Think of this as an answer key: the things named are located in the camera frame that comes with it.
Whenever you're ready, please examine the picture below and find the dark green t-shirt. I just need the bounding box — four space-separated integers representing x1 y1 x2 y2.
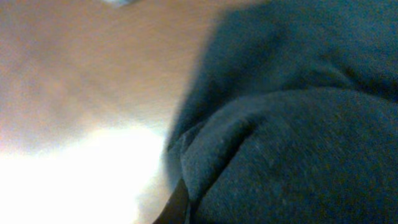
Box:
167 1 397 223

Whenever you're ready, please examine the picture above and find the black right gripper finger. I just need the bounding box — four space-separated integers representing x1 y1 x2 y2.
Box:
153 179 190 224

